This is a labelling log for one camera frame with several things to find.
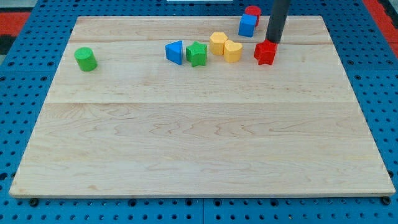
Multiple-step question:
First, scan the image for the yellow heart block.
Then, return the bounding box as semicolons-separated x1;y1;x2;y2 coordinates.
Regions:
223;40;243;63

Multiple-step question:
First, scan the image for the red star block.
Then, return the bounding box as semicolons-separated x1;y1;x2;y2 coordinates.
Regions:
254;39;278;65

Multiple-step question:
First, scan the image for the green star block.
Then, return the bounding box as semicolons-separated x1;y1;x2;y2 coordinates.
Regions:
186;41;207;67

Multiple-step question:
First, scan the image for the light wooden board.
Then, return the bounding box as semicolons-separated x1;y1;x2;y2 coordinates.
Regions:
9;16;396;198

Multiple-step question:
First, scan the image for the blue triangle block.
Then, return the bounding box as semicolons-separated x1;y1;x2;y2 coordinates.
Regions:
165;40;183;65

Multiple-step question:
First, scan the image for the yellow hexagon block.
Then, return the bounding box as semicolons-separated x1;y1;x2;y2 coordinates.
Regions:
210;32;228;55

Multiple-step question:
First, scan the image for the blue cube block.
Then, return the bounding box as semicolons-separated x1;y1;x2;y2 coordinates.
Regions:
238;14;257;37

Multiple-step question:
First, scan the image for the red cylinder block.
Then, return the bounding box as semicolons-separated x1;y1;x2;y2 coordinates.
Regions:
244;5;262;27

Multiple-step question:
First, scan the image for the green cylinder block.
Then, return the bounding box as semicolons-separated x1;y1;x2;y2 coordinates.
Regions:
74;47;98;72

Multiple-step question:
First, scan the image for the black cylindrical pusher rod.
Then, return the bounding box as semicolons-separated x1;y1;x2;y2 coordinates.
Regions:
266;0;291;44

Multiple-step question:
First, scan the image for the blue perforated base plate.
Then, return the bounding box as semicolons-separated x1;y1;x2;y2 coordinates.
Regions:
1;0;397;223

